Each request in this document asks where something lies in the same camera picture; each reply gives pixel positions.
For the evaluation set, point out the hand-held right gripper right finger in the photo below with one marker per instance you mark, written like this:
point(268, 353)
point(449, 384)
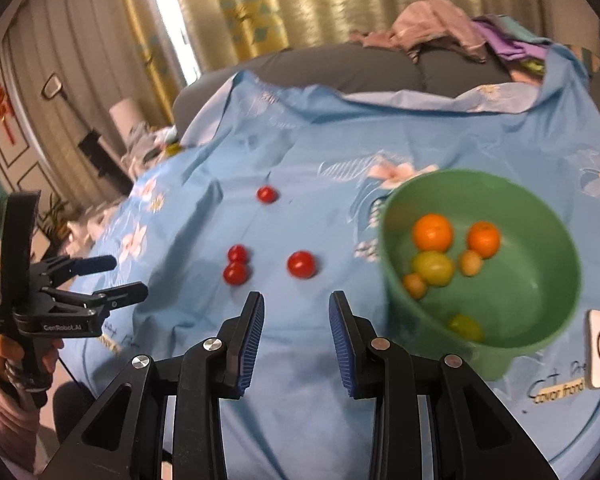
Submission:
point(342, 355)

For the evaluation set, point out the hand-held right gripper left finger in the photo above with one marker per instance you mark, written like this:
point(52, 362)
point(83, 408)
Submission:
point(245, 360)

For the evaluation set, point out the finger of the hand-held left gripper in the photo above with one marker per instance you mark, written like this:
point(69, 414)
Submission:
point(120, 294)
point(87, 265)

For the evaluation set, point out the glossy red tomato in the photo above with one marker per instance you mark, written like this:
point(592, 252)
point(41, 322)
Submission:
point(236, 273)

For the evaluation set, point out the small olive-tan fruit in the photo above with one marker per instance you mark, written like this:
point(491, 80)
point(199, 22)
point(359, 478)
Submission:
point(414, 285)

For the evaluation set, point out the yellow-green round fruit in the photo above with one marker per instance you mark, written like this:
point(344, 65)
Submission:
point(433, 267)

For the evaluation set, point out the large green oval fruit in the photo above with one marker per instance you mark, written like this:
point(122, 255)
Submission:
point(466, 327)

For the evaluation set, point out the large round orange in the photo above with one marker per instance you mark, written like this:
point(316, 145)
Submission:
point(433, 232)

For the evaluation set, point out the pale beige round fruit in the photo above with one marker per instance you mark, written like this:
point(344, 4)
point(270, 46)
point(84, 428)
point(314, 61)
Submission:
point(470, 262)

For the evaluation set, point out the oval orange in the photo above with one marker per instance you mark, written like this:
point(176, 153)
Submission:
point(484, 239)

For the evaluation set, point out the green plastic bowl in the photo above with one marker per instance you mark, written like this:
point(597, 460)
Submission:
point(530, 270)

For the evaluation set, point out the person's left forearm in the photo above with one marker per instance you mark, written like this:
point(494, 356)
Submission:
point(5, 420)

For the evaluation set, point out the person's left hand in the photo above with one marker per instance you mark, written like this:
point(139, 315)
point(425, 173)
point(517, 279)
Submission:
point(0, 355)

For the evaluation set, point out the green potted plant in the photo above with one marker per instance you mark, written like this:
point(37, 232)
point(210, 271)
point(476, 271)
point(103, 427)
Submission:
point(55, 215)

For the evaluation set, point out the large red tomato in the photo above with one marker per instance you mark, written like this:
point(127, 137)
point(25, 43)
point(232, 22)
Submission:
point(300, 264)

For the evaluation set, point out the oval red tomato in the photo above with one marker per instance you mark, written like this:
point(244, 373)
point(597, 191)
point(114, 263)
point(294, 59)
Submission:
point(238, 253)

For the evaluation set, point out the pile of grey white cloths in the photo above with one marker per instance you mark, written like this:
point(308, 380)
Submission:
point(145, 142)

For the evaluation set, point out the white paper roll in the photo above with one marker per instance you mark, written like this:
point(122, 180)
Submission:
point(125, 115)

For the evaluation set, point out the small red cherry tomato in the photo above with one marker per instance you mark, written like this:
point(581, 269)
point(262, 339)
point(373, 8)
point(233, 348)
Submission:
point(267, 194)

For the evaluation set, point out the blue floral bed sheet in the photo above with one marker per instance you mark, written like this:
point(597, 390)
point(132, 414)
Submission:
point(305, 150)

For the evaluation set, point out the white rectangular device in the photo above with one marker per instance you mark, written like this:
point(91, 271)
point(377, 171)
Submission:
point(599, 349)

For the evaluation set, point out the grey sofa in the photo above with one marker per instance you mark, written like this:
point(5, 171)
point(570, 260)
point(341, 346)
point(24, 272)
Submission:
point(330, 67)

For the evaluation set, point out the pink clothes pile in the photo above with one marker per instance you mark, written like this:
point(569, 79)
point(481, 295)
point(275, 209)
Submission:
point(430, 20)

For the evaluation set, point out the purple cloth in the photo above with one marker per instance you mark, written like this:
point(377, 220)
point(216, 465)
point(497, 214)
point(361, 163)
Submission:
point(510, 45)

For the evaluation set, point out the yellow patterned curtain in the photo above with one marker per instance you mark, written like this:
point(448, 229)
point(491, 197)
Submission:
point(330, 0)

